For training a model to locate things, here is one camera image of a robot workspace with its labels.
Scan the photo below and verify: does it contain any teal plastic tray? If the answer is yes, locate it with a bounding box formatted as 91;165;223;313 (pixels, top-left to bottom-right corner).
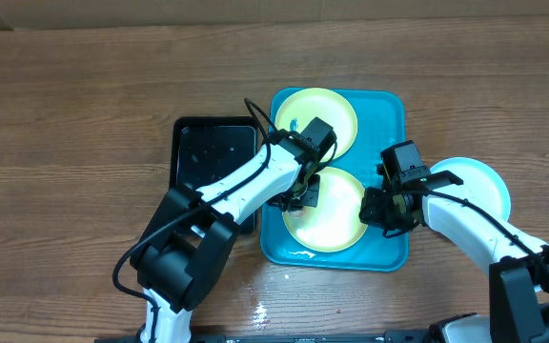
260;90;409;272

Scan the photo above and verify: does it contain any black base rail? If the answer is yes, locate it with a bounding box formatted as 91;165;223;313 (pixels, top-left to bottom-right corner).
93;326;433;343

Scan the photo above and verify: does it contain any yellow-green plate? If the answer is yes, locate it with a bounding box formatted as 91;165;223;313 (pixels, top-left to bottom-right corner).
282;167;367;252
274;88;358;162

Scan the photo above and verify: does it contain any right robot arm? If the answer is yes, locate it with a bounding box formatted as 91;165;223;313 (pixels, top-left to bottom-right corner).
359;141;549;343

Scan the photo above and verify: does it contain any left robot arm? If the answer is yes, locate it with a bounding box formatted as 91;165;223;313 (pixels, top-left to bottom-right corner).
130;118;336;342

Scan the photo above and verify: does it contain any light blue plate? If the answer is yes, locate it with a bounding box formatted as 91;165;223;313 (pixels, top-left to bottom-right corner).
430;157;512;220

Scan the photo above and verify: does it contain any black water tray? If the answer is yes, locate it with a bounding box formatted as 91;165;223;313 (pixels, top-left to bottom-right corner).
168;115;259;235

